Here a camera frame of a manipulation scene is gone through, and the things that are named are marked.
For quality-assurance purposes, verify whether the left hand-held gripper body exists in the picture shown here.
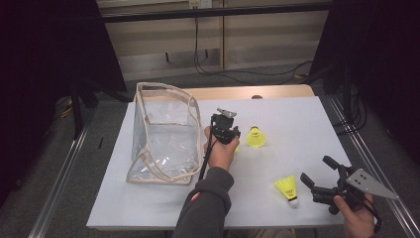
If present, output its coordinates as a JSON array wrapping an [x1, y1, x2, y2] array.
[[210, 107, 242, 146]]

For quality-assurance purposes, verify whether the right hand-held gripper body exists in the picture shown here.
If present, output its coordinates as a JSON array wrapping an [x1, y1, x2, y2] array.
[[311, 165, 400, 216]]

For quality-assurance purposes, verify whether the yellow shuttlecock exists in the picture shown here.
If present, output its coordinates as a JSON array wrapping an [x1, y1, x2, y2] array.
[[246, 125, 267, 149], [274, 175, 300, 208]]

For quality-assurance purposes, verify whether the clear plastic bag beige trim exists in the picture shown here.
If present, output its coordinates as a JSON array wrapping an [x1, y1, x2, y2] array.
[[126, 81, 204, 185]]

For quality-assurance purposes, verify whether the person's left hand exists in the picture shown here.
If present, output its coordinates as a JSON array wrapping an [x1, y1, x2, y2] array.
[[203, 126, 241, 173]]

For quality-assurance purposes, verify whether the person's right hand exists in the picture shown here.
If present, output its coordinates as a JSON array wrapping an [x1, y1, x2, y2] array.
[[333, 193, 378, 238]]

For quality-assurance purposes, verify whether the black curtain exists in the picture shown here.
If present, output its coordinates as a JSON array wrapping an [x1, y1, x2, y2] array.
[[0, 0, 128, 206], [308, 0, 420, 167]]

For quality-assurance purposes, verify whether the black horizontal bar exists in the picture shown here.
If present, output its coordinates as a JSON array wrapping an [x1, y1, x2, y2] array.
[[100, 2, 333, 24]]

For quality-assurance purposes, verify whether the black metal stand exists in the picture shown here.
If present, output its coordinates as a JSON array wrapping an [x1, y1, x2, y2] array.
[[69, 78, 99, 140]]

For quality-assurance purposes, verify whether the metal floor rail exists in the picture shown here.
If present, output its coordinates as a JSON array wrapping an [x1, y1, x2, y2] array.
[[28, 122, 92, 238], [326, 95, 420, 238]]

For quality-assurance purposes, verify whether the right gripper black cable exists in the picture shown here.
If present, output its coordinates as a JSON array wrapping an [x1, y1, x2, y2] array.
[[358, 192, 382, 233]]

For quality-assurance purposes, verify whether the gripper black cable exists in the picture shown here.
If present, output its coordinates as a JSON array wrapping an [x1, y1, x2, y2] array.
[[197, 120, 219, 181], [358, 192, 382, 233]]

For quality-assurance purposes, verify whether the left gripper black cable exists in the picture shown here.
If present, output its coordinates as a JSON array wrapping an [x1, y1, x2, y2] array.
[[197, 120, 219, 181]]

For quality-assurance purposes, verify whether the black stand with cables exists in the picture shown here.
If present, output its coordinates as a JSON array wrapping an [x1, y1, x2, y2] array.
[[333, 65, 368, 135]]

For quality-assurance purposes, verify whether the black floor cable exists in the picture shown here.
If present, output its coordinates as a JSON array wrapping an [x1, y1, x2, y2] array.
[[193, 16, 314, 86]]

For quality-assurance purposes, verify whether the white wall socket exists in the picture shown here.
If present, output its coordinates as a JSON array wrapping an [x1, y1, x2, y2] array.
[[188, 0, 213, 10]]

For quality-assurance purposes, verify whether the yellow floor cable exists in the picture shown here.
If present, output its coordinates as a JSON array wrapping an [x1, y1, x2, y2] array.
[[59, 98, 74, 119]]

